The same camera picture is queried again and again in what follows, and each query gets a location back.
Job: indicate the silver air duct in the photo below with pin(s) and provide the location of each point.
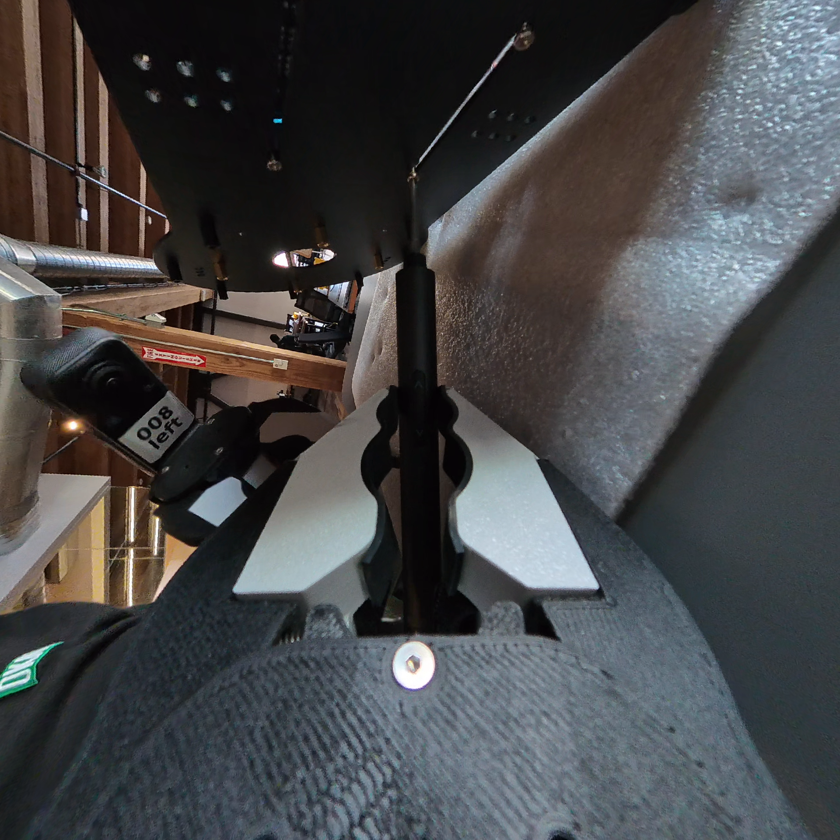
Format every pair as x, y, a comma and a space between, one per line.
26, 394

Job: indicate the red and white sign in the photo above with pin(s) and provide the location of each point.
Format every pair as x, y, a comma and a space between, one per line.
174, 357

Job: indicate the white foam sheet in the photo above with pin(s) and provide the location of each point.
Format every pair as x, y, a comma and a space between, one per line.
623, 262

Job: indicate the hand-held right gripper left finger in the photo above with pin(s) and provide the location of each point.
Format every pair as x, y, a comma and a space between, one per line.
308, 525

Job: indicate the black pen-shaped screwdriver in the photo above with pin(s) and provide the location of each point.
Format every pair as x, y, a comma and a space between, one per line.
415, 328

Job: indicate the dark grey desk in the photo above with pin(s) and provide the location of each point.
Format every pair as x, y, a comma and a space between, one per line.
754, 459

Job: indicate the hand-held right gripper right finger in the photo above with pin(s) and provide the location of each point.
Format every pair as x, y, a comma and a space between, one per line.
518, 525

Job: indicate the blue toy robot arm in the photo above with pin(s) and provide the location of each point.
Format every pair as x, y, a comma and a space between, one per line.
328, 98

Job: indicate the steel tie rod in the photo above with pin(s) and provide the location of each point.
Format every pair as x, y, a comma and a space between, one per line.
98, 178

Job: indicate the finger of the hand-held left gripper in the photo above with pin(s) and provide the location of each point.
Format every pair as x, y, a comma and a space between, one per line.
272, 471
216, 502

